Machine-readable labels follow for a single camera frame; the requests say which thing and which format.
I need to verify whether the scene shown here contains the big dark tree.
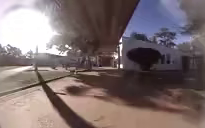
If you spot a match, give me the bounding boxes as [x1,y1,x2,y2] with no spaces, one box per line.
[45,31,101,58]

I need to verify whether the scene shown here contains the covered walkway roof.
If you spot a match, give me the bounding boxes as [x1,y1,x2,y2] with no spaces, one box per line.
[33,0,141,54]

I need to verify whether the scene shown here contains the dark round bush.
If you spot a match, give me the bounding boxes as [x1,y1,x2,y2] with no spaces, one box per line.
[126,47,163,72]

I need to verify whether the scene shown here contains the low building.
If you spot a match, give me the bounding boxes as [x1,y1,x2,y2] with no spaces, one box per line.
[32,52,73,67]

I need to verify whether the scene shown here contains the reddish concrete path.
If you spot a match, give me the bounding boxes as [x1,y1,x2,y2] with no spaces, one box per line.
[0,68,205,128]

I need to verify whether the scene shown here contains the dry grass strip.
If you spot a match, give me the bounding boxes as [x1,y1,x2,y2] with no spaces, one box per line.
[3,68,73,93]

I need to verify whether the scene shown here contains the palm tree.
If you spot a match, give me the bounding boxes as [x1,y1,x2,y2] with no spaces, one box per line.
[33,44,40,72]

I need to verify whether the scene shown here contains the tree beyond white building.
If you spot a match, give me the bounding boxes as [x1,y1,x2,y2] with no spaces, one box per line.
[129,27,178,48]

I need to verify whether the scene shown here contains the distant trees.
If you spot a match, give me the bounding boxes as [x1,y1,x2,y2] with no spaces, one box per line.
[0,40,34,58]

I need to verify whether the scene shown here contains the grey road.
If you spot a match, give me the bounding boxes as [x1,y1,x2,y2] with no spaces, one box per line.
[0,65,34,96]

